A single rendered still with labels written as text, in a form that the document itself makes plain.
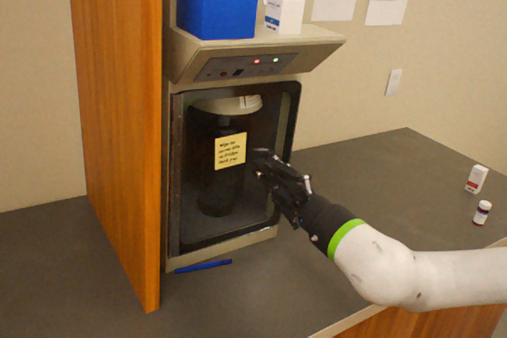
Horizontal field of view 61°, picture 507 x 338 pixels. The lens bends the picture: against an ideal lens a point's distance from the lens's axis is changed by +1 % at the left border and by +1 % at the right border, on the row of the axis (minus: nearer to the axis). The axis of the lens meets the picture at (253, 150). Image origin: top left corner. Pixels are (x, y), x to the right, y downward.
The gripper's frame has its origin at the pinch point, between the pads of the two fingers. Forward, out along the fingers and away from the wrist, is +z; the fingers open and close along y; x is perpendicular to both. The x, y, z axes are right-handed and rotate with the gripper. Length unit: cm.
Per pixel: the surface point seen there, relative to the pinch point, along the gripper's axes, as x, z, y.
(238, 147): 5.0, 4.1, 5.5
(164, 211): 21.5, 6.9, -8.0
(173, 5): 18.8, 5.4, 35.6
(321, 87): -59, 48, -5
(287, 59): -0.9, -2.4, 26.4
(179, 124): 18.7, 4.3, 13.8
